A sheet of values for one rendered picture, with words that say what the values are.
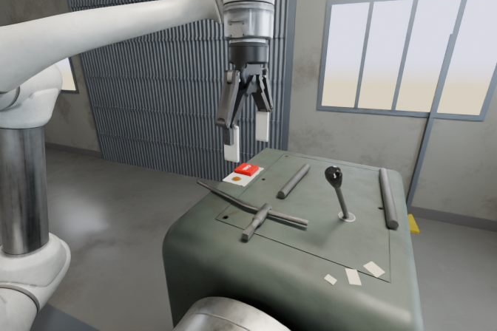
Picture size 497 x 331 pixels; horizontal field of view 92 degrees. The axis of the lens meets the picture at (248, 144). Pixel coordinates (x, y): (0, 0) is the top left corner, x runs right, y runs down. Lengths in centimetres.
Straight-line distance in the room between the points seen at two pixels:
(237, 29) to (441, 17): 241
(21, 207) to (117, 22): 55
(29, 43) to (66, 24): 6
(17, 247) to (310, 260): 77
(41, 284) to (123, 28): 76
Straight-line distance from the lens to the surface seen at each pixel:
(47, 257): 96
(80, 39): 52
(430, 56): 273
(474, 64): 283
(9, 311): 92
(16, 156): 80
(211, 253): 51
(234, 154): 45
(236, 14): 45
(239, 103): 43
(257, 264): 48
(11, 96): 68
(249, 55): 44
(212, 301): 48
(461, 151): 300
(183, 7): 60
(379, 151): 284
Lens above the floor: 159
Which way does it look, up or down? 20 degrees down
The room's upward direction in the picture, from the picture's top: straight up
